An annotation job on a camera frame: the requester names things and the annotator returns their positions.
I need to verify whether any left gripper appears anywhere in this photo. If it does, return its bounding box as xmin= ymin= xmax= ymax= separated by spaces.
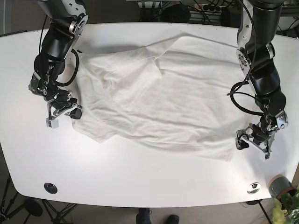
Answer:
xmin=235 ymin=112 xmax=288 ymax=160

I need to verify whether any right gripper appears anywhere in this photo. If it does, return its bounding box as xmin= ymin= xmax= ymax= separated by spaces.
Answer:
xmin=30 ymin=77 xmax=83 ymax=128

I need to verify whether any white printed T-shirt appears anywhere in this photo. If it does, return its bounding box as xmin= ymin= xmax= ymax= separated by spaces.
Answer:
xmin=72 ymin=35 xmax=250 ymax=161

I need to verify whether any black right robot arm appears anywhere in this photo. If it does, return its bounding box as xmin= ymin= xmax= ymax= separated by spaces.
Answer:
xmin=28 ymin=0 xmax=88 ymax=128

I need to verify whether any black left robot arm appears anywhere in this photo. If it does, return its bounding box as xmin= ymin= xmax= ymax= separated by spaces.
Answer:
xmin=228 ymin=0 xmax=288 ymax=159

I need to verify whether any silver table grommet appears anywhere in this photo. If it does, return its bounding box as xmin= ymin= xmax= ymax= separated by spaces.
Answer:
xmin=247 ymin=182 xmax=261 ymax=195

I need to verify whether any grey plant pot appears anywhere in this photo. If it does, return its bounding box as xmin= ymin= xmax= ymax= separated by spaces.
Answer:
xmin=268 ymin=175 xmax=297 ymax=200

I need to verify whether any green potted plant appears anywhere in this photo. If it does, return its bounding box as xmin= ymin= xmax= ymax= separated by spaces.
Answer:
xmin=272 ymin=190 xmax=299 ymax=224

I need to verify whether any black table grommet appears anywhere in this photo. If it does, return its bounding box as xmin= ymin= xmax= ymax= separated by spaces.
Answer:
xmin=44 ymin=182 xmax=58 ymax=194

